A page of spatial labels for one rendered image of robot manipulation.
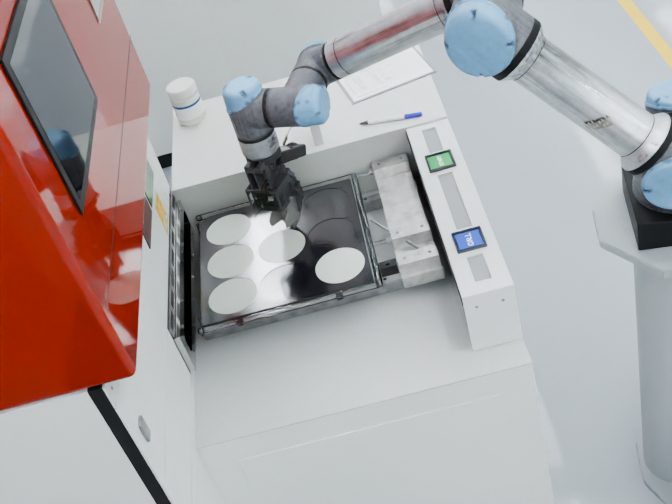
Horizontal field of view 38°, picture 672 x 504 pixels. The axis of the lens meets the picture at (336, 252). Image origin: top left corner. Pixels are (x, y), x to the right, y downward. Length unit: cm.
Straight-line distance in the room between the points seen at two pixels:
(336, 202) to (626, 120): 68
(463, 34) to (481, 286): 44
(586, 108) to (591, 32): 259
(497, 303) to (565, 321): 124
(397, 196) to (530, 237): 122
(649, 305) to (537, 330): 87
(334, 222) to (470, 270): 39
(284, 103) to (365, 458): 68
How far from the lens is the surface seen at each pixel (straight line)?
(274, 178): 194
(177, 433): 172
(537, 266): 315
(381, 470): 192
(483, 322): 176
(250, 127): 185
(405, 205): 206
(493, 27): 158
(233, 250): 205
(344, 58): 186
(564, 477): 262
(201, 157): 225
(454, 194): 193
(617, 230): 201
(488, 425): 187
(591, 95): 167
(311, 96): 179
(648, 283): 209
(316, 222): 204
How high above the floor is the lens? 215
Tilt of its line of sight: 40 degrees down
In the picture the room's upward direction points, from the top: 18 degrees counter-clockwise
